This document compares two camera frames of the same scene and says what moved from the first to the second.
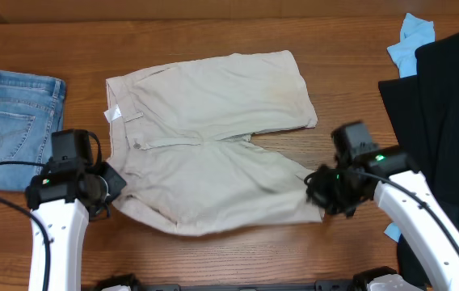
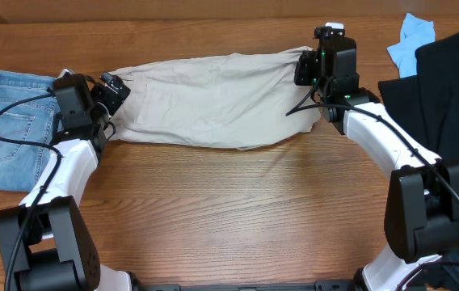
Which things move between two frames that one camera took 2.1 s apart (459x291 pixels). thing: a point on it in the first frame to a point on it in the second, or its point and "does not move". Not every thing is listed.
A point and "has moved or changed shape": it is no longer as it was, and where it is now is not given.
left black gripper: (116, 182) to (113, 99)
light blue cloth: (414, 32) does not move
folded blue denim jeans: (18, 114) does not move
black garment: (440, 116) does not move
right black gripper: (319, 196) to (302, 66)
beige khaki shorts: (178, 141) has moved or changed shape
